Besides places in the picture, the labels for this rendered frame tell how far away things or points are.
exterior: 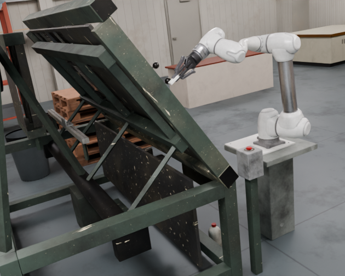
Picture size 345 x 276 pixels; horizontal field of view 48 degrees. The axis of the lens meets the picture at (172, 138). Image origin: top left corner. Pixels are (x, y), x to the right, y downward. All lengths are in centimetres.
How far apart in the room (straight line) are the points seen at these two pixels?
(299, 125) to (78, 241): 166
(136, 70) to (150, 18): 931
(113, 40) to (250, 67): 640
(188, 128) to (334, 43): 855
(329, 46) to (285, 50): 777
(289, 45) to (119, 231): 155
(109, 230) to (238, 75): 620
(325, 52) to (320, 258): 789
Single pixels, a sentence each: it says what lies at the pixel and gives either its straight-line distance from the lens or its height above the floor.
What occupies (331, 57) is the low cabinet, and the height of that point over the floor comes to 25.
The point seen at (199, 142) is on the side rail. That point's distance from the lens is 219.
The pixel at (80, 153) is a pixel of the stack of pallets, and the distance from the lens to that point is 521.
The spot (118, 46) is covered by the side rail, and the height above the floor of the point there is 169.
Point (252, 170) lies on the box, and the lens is 249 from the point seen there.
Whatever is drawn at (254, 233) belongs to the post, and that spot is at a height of 34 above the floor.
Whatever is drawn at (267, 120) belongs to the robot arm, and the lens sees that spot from 294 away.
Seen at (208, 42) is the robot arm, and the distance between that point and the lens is 229.
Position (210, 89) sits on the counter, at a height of 27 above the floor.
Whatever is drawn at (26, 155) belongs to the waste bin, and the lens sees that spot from 506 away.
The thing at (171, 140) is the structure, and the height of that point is 111.
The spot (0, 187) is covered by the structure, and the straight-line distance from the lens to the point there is 192.
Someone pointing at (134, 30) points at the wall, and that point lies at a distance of 1103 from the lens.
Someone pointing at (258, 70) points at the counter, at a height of 41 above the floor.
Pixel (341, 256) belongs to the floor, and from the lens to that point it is 316.
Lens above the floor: 183
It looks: 18 degrees down
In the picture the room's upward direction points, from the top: 7 degrees counter-clockwise
